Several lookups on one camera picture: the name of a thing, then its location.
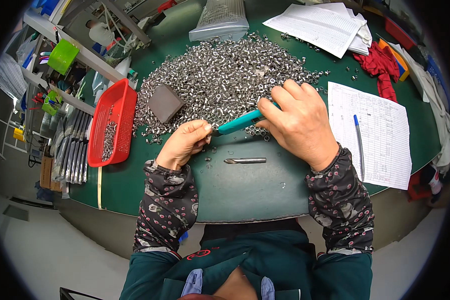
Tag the clear plastic bag of parts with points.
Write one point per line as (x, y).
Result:
(220, 20)

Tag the person's left hand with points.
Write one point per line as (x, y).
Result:
(180, 144)

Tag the person's right hand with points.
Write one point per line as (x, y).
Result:
(303, 123)

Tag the blue pen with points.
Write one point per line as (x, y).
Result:
(359, 146)

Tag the metal drill bit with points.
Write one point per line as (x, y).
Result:
(244, 160)

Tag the red cloth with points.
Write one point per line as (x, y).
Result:
(380, 69)

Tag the white shelf rack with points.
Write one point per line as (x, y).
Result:
(52, 75)

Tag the green plastic bin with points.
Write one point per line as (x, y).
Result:
(63, 56)

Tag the printed paper sheet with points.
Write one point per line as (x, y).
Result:
(371, 138)

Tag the grey rectangular block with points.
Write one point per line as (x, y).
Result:
(165, 102)

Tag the stack of printed papers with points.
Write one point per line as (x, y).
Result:
(322, 24)

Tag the red plastic tray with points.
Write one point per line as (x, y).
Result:
(399, 33)

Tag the orange box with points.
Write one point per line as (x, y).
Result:
(395, 58)

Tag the person's right fingers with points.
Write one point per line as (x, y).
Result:
(281, 99)

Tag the cardboard box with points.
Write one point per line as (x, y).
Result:
(47, 173)

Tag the row of packed plastic bags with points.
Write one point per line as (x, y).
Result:
(69, 150)

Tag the white cloth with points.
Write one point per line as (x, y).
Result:
(431, 101)

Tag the small group of metal rings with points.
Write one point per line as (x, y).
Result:
(258, 132)

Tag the heap of metal rings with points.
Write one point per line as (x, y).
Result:
(225, 75)

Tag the yellow tape strip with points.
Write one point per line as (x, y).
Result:
(99, 187)

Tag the red plastic basket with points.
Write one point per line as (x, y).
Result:
(112, 123)

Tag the person's body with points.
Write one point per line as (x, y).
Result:
(247, 266)

